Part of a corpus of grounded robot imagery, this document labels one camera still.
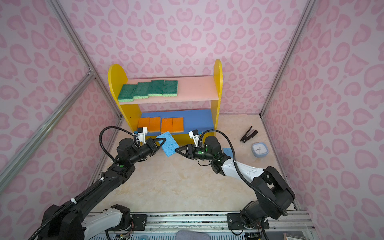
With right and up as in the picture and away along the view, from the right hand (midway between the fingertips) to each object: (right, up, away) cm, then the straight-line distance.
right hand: (178, 151), depth 73 cm
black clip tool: (+47, +7, +34) cm, 58 cm away
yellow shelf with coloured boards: (-6, +29, +45) cm, 54 cm away
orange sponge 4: (-3, +13, +23) cm, 26 cm away
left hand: (-6, +7, +1) cm, 9 cm away
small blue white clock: (+49, -2, +23) cm, 54 cm away
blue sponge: (-5, +2, +2) cm, 6 cm away
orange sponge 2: (-18, +14, +21) cm, 31 cm away
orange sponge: (-25, +15, +23) cm, 37 cm away
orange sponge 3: (-10, +13, +21) cm, 27 cm away
